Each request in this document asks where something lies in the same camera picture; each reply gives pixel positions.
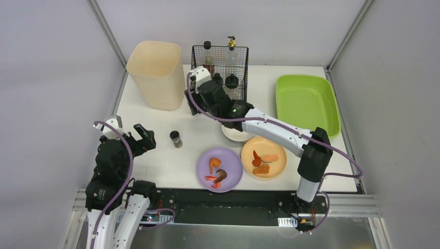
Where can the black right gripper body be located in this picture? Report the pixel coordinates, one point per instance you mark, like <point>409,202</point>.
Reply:
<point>194,102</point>

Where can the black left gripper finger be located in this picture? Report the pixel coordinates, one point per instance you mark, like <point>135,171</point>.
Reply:
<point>106,143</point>
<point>147,141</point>

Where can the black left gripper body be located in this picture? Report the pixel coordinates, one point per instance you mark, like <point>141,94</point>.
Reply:
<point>138,143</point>

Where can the salt shaker black pump lid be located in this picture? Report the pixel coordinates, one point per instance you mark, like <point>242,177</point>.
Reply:
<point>218,79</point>

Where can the clear jar black spout lid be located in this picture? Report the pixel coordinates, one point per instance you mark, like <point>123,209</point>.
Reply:
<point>231,81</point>

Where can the small pepper jar black lid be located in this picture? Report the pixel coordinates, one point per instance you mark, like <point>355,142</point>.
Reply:
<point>176,139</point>

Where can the soy sauce bottle red label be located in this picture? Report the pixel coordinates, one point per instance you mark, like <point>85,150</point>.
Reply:
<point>208,58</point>

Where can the clear bottle gold pump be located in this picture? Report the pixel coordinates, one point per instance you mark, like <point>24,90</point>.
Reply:
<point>231,56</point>

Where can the beige plastic bin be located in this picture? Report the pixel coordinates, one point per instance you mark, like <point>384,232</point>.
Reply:
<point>156,68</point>

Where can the orange plastic plate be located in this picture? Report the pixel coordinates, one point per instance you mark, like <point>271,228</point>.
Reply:
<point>263,147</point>

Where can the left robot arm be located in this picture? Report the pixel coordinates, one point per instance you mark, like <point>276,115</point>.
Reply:
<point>103,204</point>

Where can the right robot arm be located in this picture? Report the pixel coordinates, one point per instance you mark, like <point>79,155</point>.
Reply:
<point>312,147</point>

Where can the white ceramic bowl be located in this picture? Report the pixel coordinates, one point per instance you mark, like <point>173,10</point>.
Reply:
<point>235,135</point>

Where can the orange shrimp food piece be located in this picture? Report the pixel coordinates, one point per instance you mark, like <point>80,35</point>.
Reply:
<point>214,163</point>

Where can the purple plastic plate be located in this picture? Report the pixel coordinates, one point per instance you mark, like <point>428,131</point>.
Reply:
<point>231,163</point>

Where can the brown mushroom food piece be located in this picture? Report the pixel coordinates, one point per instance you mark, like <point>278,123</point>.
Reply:
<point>222,176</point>

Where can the salmon sushi food piece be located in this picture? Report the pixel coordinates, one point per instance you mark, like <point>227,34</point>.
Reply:
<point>269,158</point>

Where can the fried chicken food piece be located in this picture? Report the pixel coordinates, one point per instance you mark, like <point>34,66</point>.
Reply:
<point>262,169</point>

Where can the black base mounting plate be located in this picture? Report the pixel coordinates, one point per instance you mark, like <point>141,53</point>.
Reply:
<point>236,207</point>

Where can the green plastic tub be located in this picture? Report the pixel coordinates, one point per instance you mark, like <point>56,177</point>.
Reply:
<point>308,102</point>

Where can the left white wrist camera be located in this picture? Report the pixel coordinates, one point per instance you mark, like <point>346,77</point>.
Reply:
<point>111,123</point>

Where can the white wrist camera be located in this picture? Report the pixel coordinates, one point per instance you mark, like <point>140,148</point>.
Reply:
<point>111,123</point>
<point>196,77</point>

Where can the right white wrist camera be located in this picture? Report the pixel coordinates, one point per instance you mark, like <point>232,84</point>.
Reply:
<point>196,77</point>

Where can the black wire basket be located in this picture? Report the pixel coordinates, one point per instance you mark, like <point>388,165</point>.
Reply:
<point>240,70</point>

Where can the aluminium frame rail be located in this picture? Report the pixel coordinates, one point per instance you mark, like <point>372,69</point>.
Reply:
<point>107,31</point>

